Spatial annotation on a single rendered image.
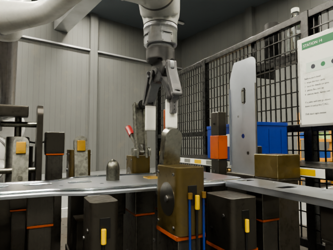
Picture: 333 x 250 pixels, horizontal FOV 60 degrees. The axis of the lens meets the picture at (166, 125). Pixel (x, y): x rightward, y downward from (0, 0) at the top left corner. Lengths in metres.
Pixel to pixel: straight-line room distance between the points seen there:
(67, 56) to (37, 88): 1.75
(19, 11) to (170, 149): 0.59
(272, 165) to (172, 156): 0.29
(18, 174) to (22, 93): 10.83
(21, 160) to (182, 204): 0.45
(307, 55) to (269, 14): 11.14
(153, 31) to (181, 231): 0.48
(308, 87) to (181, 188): 0.71
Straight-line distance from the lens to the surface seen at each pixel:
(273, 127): 1.04
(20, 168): 0.81
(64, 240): 1.31
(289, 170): 0.79
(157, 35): 0.76
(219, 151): 1.02
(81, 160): 0.84
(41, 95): 11.74
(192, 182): 0.51
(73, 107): 12.01
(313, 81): 1.09
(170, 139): 0.56
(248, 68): 0.90
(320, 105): 1.07
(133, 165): 0.87
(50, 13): 0.87
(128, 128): 0.98
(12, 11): 0.95
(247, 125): 0.88
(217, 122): 1.03
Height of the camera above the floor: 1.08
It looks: 4 degrees up
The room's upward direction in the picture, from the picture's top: straight up
